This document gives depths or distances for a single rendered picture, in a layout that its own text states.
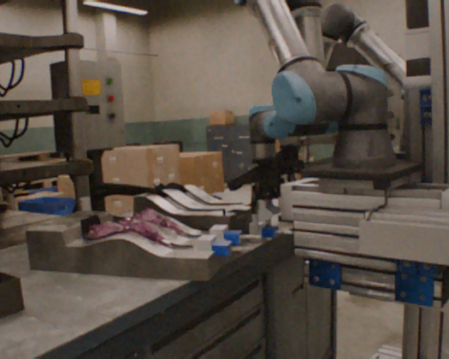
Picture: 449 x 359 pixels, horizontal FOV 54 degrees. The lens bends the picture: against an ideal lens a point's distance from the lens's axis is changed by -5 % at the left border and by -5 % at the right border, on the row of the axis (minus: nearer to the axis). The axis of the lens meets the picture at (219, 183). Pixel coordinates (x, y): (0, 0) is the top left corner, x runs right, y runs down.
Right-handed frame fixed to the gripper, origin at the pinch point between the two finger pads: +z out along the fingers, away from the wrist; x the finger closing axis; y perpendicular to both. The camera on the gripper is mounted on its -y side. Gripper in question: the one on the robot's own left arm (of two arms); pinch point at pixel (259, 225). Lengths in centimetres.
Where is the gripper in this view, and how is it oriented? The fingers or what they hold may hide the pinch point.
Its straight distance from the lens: 139.7
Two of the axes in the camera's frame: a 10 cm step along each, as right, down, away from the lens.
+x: 4.2, -1.4, 9.0
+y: 9.1, 0.0, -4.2
